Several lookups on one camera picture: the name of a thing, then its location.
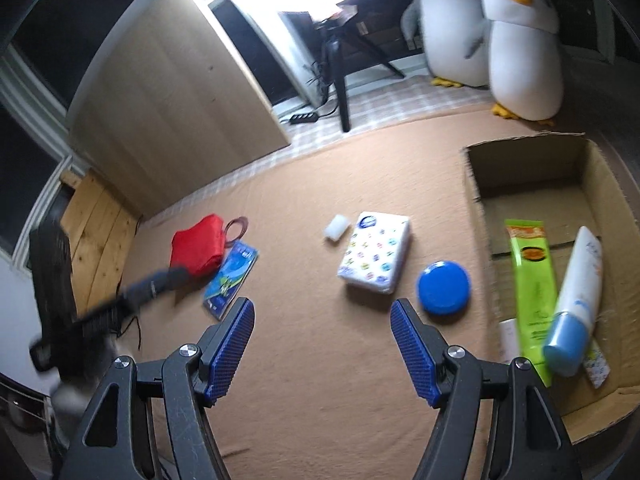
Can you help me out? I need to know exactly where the pine wood board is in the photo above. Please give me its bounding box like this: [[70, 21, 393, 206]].
[[60, 170, 143, 321]]

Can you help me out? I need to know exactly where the green tube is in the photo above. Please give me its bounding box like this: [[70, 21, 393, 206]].
[[504, 218, 560, 388]]

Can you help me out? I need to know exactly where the white tube with blue cap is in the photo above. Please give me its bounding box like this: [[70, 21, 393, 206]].
[[542, 226, 603, 378]]

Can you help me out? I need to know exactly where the black cable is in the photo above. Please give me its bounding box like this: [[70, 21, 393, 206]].
[[112, 280, 146, 351]]

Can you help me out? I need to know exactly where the blue round lid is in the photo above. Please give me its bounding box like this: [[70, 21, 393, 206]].
[[417, 260, 471, 317]]

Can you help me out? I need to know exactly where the small patterned tube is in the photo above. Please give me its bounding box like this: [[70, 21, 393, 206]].
[[582, 337, 613, 390]]

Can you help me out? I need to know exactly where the cardboard box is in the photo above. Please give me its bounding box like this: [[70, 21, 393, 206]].
[[460, 131, 640, 448]]

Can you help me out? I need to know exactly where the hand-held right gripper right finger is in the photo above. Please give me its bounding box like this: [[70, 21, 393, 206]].
[[390, 298, 583, 480]]

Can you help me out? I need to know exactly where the red hair tie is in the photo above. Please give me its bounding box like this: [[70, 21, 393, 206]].
[[224, 216, 250, 250]]

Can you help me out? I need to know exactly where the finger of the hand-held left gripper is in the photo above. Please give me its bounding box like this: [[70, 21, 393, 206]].
[[75, 266, 188, 333]]

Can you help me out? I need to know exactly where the large wooden panel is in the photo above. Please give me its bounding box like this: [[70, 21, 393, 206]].
[[65, 0, 292, 216]]

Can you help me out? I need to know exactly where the small penguin plush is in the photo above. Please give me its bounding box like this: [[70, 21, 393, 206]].
[[481, 0, 565, 127]]

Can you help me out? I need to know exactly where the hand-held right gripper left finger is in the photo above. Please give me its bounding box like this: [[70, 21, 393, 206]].
[[60, 296, 257, 480]]

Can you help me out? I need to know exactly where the large penguin plush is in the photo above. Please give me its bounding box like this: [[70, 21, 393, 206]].
[[400, 0, 493, 90]]

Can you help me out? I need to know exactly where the small pink bottle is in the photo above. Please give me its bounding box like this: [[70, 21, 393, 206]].
[[498, 317, 521, 363]]

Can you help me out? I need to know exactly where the red cloth bag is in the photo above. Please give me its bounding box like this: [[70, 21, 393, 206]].
[[169, 214, 227, 278]]

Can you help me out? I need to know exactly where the blue packet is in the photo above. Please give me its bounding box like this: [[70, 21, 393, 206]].
[[202, 241, 260, 322]]

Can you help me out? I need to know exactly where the small white cap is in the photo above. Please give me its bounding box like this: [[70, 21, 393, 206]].
[[323, 214, 351, 242]]

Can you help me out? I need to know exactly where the patterned tissue pack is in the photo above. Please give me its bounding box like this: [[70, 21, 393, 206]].
[[336, 211, 411, 296]]

